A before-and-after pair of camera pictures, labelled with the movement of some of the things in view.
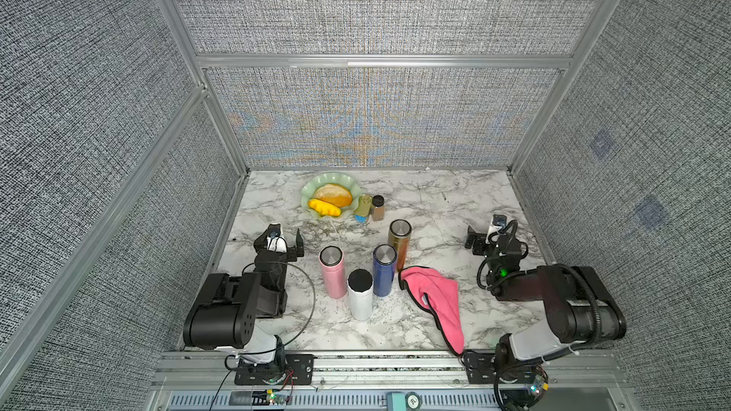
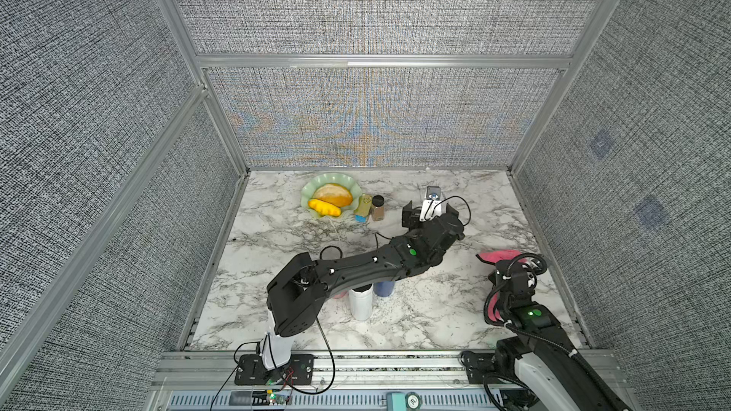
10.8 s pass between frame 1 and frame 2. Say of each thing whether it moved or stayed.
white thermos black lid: stayed
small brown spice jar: stayed
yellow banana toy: stayed
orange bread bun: stayed
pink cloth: moved
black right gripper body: moved
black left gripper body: moved
